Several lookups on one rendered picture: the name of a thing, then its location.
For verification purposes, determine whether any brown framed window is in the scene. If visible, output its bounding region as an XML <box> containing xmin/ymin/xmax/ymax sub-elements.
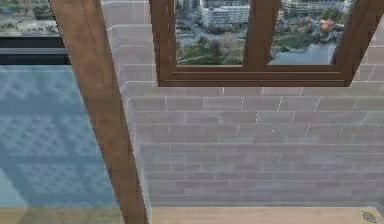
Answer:
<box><xmin>148</xmin><ymin>0</ymin><xmax>384</xmax><ymax>88</ymax></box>

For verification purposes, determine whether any black framed window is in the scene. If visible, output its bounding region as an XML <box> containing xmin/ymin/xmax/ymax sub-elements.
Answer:
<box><xmin>0</xmin><ymin>0</ymin><xmax>72</xmax><ymax>66</ymax></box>

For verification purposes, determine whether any brown wooden door frame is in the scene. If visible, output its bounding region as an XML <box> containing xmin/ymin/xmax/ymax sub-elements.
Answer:
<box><xmin>49</xmin><ymin>0</ymin><xmax>150</xmax><ymax>224</ymax></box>

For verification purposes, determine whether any small green grey object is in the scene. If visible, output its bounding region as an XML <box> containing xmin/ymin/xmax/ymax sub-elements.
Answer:
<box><xmin>361</xmin><ymin>209</ymin><xmax>379</xmax><ymax>224</ymax></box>

